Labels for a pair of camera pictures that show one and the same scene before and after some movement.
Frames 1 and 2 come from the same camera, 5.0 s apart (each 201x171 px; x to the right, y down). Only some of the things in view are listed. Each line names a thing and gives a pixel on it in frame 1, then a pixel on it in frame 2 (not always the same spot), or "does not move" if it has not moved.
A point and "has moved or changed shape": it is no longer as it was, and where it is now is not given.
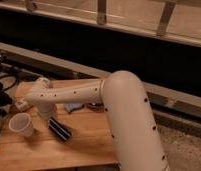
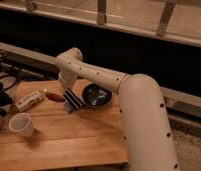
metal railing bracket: (165, 17) does not move
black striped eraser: (58, 129) has moved or changed shape
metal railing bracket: (101, 12) does not move
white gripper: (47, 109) → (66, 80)
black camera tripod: (2, 99) does not move
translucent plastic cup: (21, 122) does not move
